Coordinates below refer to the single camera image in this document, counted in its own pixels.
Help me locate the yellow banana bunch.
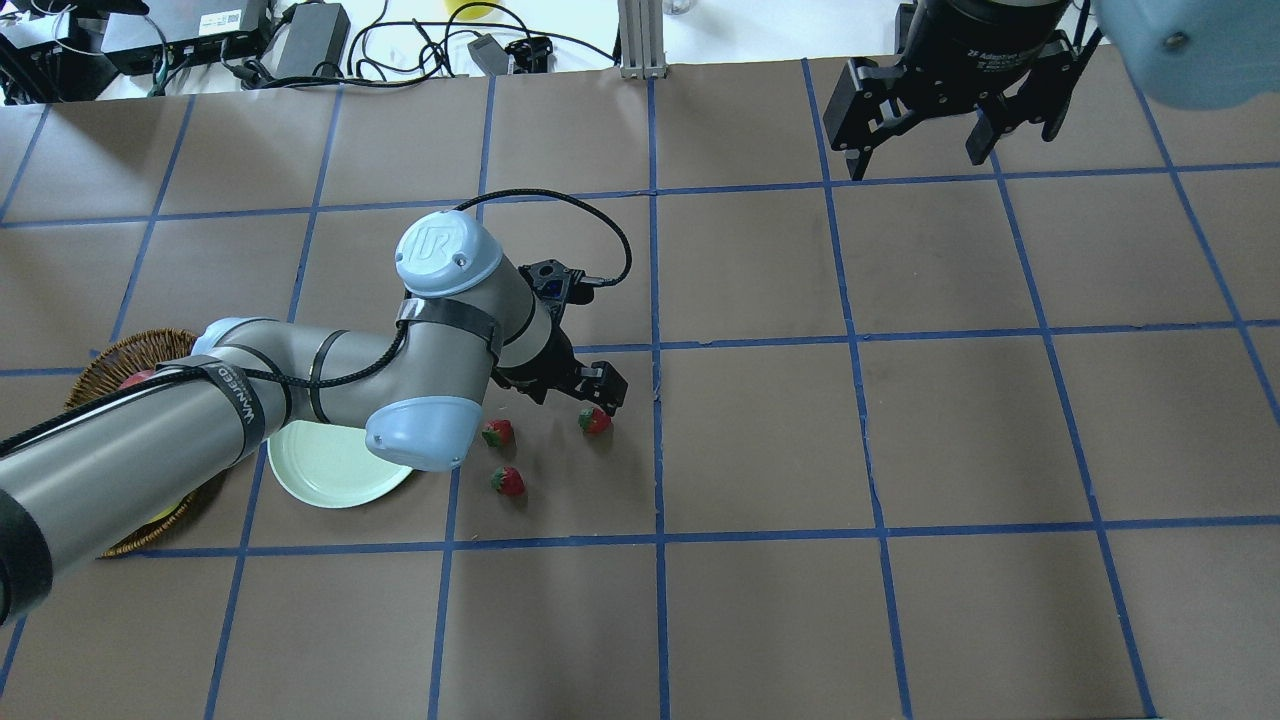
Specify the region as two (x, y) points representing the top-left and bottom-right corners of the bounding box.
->
(147, 488), (198, 525)

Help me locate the aluminium frame post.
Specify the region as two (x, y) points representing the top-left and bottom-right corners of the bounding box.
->
(617, 0), (668, 79)

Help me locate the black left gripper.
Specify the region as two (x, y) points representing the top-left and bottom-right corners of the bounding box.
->
(492, 259), (628, 415)

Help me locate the wicker fruit basket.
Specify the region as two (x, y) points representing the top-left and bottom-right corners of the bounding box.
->
(63, 328), (229, 559)

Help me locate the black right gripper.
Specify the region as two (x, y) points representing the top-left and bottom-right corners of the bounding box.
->
(822, 1), (1101, 181)

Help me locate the red apple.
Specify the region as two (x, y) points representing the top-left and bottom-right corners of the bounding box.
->
(116, 368), (156, 389)

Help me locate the red strawberry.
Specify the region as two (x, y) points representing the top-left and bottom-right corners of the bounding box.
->
(489, 466), (527, 497)
(577, 407), (613, 436)
(480, 418), (516, 448)

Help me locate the pale green plate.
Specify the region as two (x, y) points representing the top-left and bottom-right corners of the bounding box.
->
(268, 421), (413, 509)

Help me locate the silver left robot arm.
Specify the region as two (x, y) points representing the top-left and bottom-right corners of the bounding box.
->
(1, 209), (628, 624)

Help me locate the black power adapter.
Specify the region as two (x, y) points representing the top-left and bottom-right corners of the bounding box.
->
(273, 1), (349, 79)

